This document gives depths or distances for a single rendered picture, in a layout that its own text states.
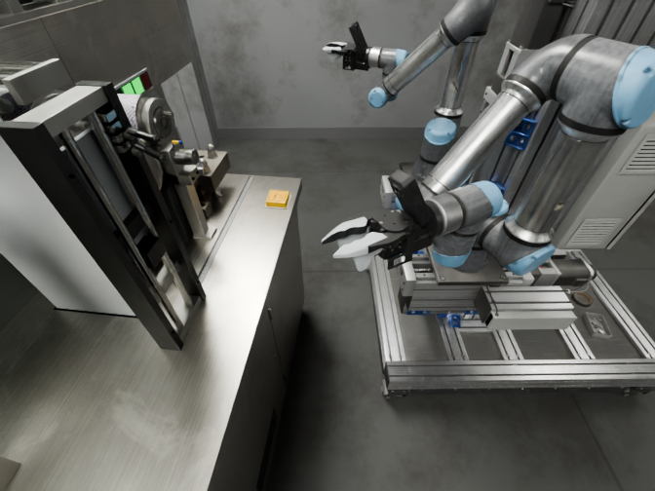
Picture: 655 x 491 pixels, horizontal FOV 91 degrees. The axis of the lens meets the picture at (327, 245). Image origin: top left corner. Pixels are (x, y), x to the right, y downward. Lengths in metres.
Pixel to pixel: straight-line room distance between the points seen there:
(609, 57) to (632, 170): 0.58
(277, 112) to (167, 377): 3.00
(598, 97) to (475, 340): 1.22
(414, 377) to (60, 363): 1.21
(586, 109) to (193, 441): 0.96
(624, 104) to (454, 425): 1.40
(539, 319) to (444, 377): 0.52
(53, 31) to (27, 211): 0.61
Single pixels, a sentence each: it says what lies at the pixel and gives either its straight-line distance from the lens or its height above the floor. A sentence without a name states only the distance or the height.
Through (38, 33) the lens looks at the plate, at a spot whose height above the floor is 1.41.
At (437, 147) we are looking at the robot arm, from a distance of 1.41.
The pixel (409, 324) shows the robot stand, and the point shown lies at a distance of 1.69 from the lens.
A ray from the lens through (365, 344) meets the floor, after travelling 1.83.
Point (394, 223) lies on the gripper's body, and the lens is 0.56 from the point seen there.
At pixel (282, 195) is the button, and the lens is 1.17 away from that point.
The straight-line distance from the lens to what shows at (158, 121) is 0.95.
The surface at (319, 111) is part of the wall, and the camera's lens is 3.50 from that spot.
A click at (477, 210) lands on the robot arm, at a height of 1.23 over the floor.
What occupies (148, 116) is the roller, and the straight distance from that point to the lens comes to 0.93.
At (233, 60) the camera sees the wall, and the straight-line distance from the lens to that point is 3.45.
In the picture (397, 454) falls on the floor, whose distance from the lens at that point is 1.67.
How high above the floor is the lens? 1.61
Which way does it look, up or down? 45 degrees down
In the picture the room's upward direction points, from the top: straight up
